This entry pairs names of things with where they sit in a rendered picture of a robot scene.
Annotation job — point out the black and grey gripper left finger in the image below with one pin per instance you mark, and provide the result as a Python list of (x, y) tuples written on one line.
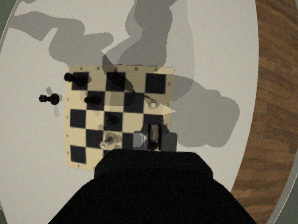
[(140, 138)]

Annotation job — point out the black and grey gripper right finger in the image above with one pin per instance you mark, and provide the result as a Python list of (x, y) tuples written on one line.
[(167, 141)]

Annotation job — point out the black and cream chessboard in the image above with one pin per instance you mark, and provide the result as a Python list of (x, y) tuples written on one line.
[(124, 91)]

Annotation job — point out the white pawn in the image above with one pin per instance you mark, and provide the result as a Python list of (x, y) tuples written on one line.
[(153, 104), (154, 135)]

